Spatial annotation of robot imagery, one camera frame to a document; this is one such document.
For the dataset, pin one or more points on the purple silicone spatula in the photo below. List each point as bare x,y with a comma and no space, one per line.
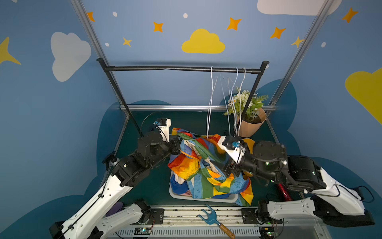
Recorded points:
117,207

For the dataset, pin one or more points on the rainbow striped jacket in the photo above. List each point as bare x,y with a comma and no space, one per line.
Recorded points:
195,171

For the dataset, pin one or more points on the white hanger rainbow jacket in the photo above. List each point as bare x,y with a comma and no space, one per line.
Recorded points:
213,84

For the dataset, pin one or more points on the black clothes rack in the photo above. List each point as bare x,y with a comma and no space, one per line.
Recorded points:
109,69

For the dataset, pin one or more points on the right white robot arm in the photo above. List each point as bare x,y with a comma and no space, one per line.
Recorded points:
328,199

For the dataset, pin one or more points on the artificial white flowers plant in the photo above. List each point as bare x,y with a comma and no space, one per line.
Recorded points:
255,104

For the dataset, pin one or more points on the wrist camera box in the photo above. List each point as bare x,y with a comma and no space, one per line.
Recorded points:
163,125
234,146

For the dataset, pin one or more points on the yellow plastic tray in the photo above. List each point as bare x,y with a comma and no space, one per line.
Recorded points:
250,143

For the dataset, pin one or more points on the white plastic laundry basket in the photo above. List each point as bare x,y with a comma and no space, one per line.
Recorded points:
230,199

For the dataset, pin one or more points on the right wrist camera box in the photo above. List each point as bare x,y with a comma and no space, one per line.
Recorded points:
234,146

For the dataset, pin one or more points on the white wire hanger pink jacket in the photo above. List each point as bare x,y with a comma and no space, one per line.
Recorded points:
238,115

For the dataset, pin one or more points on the blue garden fork tool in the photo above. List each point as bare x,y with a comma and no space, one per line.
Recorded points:
211,218

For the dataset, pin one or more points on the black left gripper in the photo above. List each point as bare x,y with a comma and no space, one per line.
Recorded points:
174,143

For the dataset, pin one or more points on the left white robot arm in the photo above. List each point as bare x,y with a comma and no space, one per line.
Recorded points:
91,222

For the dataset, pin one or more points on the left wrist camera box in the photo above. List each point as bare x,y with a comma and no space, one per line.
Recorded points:
163,125

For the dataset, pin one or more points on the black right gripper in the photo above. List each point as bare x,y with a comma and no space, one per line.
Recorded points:
232,167

